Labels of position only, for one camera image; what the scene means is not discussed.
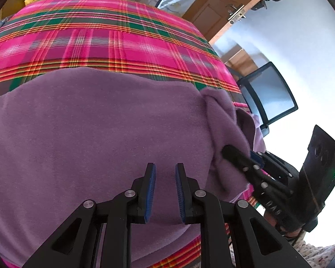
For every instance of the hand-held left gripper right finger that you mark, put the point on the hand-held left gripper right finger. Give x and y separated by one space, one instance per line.
181 192

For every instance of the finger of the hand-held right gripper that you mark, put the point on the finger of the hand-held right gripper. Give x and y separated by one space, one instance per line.
240 160
276 167

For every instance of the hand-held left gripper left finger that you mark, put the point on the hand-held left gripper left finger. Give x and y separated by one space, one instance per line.
150 192

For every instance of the purple fleece pants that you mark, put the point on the purple fleece pants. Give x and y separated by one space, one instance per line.
100 145

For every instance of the person's right forearm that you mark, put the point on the person's right forearm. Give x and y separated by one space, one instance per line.
315 255

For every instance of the person's right hand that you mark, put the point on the person's right hand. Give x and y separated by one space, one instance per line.
272 218

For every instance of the black mesh office chair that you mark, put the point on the black mesh office chair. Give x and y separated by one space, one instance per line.
270 89

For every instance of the wooden board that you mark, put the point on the wooden board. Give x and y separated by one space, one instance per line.
240 61

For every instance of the wooden door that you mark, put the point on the wooden door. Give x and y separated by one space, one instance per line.
212 14

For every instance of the dark patterned hanging bag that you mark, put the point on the dark patterned hanging bag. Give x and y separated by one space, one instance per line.
261 4

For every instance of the pink plaid blanket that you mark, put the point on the pink plaid blanket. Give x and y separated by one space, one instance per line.
100 42

